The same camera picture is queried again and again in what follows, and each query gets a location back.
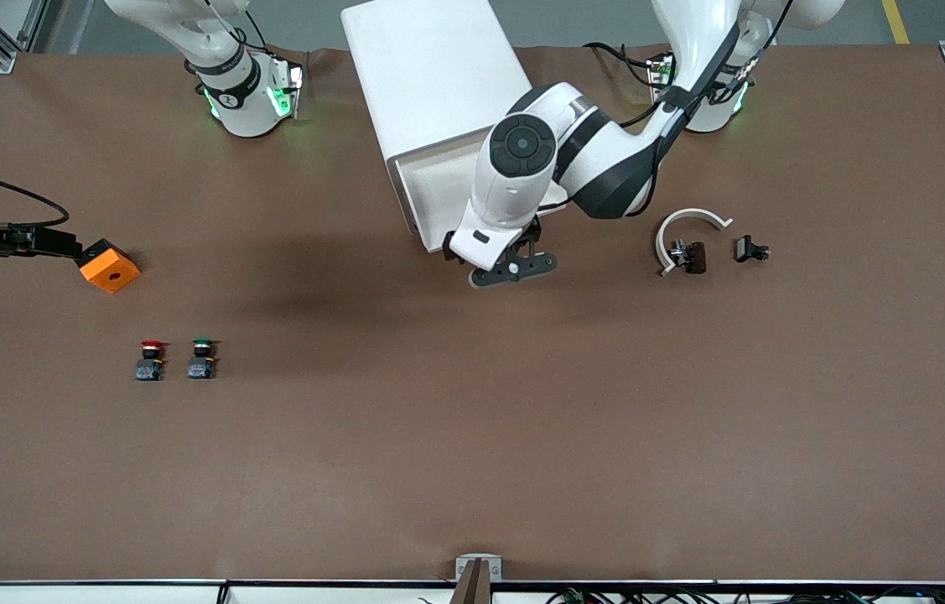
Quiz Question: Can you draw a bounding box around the black base cable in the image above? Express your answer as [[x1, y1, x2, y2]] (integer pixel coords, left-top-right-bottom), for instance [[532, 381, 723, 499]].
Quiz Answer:
[[584, 40, 666, 89]]

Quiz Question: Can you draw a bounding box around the red push button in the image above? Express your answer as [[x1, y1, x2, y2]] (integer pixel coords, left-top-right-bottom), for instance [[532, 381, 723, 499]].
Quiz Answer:
[[135, 340, 166, 383]]

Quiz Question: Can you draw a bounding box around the green push button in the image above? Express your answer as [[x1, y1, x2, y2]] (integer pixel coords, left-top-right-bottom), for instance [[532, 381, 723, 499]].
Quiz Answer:
[[188, 337, 217, 380]]

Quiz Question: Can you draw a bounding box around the black clip with metal part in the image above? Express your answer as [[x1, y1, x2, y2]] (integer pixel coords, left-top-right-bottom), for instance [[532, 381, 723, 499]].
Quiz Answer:
[[669, 240, 708, 275]]

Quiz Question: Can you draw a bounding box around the white drawer cabinet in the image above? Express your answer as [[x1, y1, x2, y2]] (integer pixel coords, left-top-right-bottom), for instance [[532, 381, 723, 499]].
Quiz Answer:
[[340, 0, 536, 236]]

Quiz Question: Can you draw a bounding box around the white table edge rail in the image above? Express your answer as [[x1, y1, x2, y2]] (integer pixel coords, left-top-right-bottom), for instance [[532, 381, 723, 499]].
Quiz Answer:
[[0, 579, 945, 604]]

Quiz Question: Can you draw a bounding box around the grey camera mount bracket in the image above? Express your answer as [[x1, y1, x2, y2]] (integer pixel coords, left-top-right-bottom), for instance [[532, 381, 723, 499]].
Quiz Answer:
[[449, 554, 503, 604]]

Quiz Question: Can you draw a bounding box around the orange and black button box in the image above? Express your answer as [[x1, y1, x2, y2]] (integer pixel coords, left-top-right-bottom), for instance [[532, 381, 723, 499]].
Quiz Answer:
[[76, 238, 142, 294]]

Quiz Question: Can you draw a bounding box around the black cable bundle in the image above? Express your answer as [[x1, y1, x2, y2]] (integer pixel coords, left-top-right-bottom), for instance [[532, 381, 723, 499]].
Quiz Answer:
[[543, 587, 945, 604]]

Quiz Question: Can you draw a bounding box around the white curved plastic ring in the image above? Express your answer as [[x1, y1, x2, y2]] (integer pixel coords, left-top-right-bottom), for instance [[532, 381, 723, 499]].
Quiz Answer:
[[655, 208, 734, 278]]

